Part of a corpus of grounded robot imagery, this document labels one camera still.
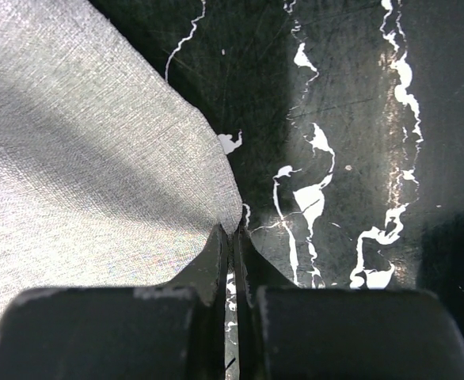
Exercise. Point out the grey cloth napkin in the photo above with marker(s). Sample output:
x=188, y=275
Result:
x=108, y=177

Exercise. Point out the black marbled table mat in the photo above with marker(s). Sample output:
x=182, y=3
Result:
x=343, y=122

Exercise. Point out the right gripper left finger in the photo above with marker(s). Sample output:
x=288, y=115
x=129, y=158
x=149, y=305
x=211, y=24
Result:
x=169, y=331

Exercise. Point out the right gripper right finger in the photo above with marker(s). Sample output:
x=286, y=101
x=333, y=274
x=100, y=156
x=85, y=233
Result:
x=286, y=332

